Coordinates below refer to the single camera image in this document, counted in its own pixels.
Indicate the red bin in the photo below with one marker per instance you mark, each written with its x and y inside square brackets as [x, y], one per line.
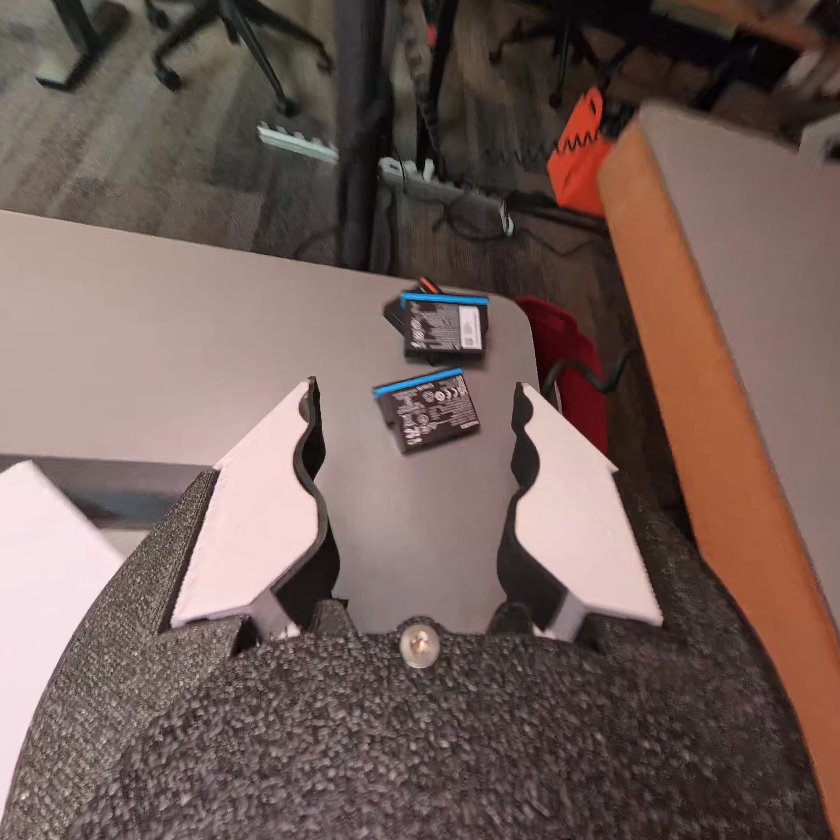
[571, 341]

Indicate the black office chair base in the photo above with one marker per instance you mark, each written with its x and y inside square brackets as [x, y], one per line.
[258, 52]
[565, 52]

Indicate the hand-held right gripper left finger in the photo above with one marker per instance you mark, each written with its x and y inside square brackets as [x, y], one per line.
[256, 525]

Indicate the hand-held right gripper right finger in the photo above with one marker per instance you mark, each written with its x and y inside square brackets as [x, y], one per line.
[584, 525]

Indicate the black blue camera battery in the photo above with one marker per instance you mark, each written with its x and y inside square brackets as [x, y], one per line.
[430, 413]
[446, 328]

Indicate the black orange camera battery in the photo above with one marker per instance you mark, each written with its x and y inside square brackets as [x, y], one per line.
[430, 286]

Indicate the black desk leg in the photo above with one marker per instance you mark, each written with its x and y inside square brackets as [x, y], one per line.
[358, 131]

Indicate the white metal rail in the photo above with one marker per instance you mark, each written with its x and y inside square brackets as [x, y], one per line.
[295, 141]

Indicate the white power strip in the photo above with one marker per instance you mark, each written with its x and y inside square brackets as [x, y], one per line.
[407, 172]

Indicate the orange zigzag plastic part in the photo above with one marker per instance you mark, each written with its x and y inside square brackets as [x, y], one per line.
[577, 170]

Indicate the dark desk foot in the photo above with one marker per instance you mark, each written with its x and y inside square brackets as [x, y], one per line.
[79, 46]

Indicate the white paper sheet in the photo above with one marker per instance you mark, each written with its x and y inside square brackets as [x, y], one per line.
[39, 590]

